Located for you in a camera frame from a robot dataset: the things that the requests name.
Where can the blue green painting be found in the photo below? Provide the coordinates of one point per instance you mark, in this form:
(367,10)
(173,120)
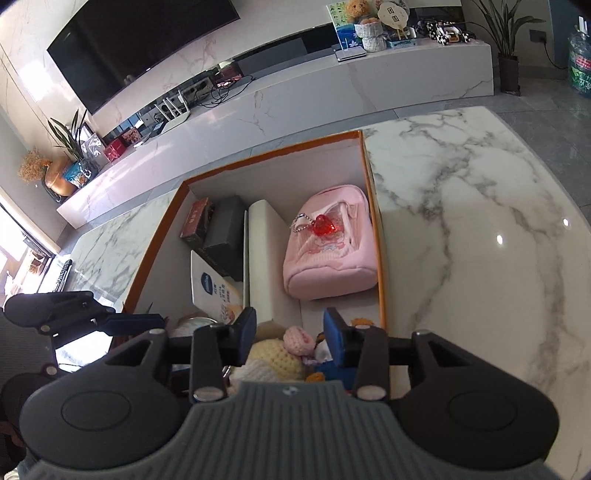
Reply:
(339,32)

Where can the round paper fan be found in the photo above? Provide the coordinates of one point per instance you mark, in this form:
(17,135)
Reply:
(392,16)

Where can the wall power socket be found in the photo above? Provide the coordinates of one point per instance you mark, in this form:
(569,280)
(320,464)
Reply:
(538,36)

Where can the dark grey box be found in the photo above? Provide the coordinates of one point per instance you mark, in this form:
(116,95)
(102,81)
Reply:
(226,230)

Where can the large water bottle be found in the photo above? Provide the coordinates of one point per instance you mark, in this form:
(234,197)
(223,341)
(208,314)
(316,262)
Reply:
(581,60)

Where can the black flat device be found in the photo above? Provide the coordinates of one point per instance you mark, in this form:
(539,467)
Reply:
(154,129)

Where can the brown teddy bear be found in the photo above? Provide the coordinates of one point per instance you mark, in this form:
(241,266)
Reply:
(358,8)

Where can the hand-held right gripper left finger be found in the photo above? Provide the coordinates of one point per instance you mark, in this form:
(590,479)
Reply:
(244,337)

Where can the white box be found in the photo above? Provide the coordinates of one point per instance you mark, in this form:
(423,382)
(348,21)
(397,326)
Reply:
(268,277)

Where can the dark red box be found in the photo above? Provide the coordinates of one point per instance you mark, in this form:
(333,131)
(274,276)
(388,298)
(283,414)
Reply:
(228,74)

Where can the white marble TV cabinet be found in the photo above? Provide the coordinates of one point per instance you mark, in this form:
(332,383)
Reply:
(323,92)

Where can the white router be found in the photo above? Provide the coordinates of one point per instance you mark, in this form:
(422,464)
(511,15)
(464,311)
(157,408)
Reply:
(178,121)

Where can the light blue box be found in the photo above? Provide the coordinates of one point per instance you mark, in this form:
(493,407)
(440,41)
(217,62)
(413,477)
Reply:
(401,42)

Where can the blue snack bag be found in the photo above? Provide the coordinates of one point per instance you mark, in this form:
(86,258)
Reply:
(76,175)

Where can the dried yellow flowers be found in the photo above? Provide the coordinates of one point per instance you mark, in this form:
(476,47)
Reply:
(33,166)

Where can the red-brown box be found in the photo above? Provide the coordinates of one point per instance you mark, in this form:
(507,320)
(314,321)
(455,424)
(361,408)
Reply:
(196,221)

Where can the potted plant black pot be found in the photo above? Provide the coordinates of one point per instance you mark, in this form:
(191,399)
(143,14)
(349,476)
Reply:
(510,74)

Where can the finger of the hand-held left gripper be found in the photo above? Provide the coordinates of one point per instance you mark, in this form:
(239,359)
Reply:
(138,323)

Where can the white snack packet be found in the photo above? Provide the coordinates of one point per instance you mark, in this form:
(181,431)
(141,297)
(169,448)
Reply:
(210,286)

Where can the black white checkered toy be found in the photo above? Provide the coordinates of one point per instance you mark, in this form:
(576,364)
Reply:
(438,32)
(462,36)

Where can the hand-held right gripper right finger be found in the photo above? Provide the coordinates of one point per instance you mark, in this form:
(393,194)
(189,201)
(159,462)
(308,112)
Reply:
(334,337)

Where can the silver laptop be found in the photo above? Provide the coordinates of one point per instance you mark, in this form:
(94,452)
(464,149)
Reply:
(351,54)

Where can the cream crochet bunny toy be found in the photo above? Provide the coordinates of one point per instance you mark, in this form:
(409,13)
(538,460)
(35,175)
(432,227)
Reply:
(272,360)

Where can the orange cardboard box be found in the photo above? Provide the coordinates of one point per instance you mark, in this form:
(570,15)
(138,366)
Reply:
(323,157)

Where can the round silver tin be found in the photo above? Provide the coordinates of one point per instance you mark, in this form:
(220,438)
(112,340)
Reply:
(189,325)

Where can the pink backpack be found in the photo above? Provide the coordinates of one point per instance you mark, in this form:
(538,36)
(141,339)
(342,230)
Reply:
(323,267)

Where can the pink patterned box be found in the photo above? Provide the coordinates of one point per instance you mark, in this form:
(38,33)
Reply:
(133,136)

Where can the white marble desktop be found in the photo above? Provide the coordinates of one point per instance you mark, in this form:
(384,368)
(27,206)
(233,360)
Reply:
(461,230)

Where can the copper vase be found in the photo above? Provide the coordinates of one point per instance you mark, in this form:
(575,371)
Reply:
(60,180)

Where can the red gift box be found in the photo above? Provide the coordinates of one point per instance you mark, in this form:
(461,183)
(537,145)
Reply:
(115,150)

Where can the duck plush toy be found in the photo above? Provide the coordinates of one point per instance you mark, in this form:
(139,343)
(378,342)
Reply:
(334,376)

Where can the black television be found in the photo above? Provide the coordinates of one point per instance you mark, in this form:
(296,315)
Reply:
(138,46)

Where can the shiny plastic bag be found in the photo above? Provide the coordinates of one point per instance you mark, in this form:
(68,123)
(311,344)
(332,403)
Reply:
(94,150)

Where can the green plant in glass vase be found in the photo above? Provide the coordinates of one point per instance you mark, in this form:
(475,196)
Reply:
(74,138)

